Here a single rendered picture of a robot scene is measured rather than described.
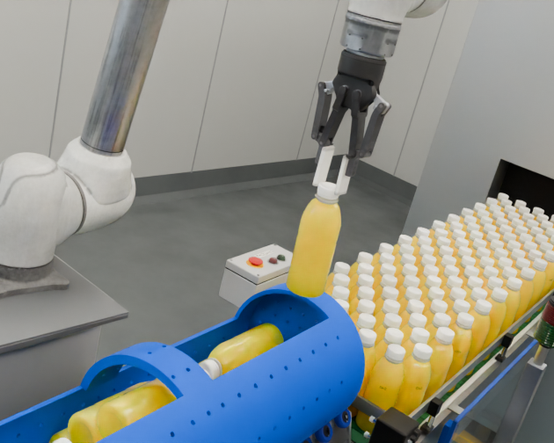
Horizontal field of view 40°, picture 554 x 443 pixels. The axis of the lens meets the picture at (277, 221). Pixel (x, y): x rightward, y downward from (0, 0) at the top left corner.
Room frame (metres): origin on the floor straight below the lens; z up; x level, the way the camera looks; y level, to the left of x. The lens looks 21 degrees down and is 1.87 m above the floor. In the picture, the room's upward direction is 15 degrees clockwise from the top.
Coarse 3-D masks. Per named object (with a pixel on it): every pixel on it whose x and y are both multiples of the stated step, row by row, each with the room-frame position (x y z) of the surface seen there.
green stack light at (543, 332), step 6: (540, 318) 1.56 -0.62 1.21; (540, 324) 1.54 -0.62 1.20; (546, 324) 1.53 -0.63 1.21; (540, 330) 1.54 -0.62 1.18; (546, 330) 1.52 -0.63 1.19; (552, 330) 1.52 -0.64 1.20; (534, 336) 1.55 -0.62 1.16; (540, 336) 1.53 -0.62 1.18; (546, 336) 1.52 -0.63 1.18; (552, 336) 1.52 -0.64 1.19; (540, 342) 1.53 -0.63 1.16; (546, 342) 1.52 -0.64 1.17; (552, 342) 1.52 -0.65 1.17
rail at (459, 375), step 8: (544, 296) 2.26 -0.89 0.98; (536, 304) 2.18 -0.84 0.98; (528, 312) 2.10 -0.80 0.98; (520, 320) 2.03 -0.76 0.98; (512, 328) 1.97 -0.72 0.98; (496, 344) 1.86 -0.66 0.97; (480, 352) 1.76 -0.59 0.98; (488, 352) 1.81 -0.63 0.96; (472, 360) 1.71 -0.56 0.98; (480, 360) 1.77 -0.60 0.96; (464, 368) 1.66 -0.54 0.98; (472, 368) 1.72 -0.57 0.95; (456, 376) 1.61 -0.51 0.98; (448, 384) 1.57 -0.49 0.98; (440, 392) 1.53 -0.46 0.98; (424, 408) 1.45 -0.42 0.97; (416, 416) 1.42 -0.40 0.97
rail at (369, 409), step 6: (360, 396) 1.42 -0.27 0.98; (354, 402) 1.42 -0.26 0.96; (360, 402) 1.41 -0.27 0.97; (366, 402) 1.41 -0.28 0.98; (360, 408) 1.41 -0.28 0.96; (366, 408) 1.41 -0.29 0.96; (372, 408) 1.40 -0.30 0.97; (378, 408) 1.39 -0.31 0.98; (366, 414) 1.40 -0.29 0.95; (372, 414) 1.40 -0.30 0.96; (378, 414) 1.39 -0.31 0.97
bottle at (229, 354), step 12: (264, 324) 1.33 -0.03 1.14; (240, 336) 1.26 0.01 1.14; (252, 336) 1.27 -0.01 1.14; (264, 336) 1.29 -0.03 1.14; (276, 336) 1.31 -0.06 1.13; (216, 348) 1.21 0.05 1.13; (228, 348) 1.21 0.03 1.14; (240, 348) 1.22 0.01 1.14; (252, 348) 1.24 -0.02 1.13; (264, 348) 1.26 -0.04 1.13; (216, 360) 1.18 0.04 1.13; (228, 360) 1.19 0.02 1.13; (240, 360) 1.20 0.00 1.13
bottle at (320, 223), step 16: (320, 208) 1.23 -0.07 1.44; (336, 208) 1.24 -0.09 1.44; (304, 224) 1.23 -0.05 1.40; (320, 224) 1.22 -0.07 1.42; (336, 224) 1.23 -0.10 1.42; (304, 240) 1.22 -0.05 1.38; (320, 240) 1.22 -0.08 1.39; (336, 240) 1.24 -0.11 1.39; (304, 256) 1.22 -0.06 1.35; (320, 256) 1.22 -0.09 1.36; (288, 272) 1.24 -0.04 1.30; (304, 272) 1.22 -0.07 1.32; (320, 272) 1.22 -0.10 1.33; (288, 288) 1.23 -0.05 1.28; (304, 288) 1.22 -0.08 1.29; (320, 288) 1.23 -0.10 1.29
